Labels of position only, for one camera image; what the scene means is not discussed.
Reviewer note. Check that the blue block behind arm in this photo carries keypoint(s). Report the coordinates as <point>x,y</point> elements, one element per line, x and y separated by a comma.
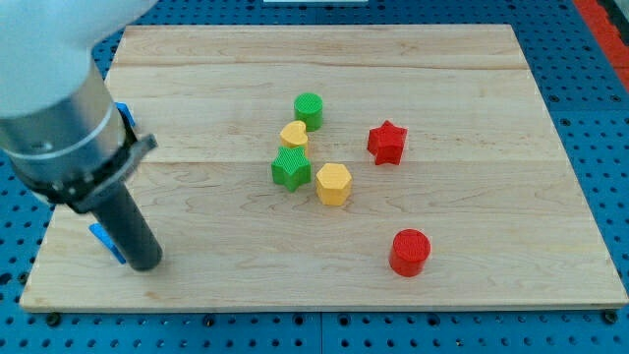
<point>126,113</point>

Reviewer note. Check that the green star block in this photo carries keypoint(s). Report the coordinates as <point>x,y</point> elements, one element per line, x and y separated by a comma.
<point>291,168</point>

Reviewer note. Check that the wooden board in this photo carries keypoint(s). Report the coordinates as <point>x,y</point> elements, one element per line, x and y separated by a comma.
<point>483,175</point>

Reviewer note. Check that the green cylinder block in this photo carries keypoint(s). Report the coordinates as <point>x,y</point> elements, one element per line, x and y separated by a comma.
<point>308,108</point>

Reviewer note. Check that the yellow heart block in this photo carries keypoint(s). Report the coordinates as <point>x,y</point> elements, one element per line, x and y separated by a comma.
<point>294,135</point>

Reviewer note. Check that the yellow hexagon block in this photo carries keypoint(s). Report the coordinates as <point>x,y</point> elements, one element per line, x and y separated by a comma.
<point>333,184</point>

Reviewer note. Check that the red star block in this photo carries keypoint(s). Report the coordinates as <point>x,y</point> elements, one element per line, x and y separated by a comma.
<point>386,143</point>

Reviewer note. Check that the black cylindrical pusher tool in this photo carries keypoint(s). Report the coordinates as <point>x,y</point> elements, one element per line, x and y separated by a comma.
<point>112,205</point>

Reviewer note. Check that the red strip at corner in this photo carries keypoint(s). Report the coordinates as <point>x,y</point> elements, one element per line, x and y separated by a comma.
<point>610,29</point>

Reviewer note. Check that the blue triangle block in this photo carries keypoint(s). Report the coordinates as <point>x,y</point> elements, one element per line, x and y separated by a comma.
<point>100,234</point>

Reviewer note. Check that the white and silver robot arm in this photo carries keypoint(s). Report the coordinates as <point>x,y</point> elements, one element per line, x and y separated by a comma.
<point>62,131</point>

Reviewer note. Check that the red cylinder block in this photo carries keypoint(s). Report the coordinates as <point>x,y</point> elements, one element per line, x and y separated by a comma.
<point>409,252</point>

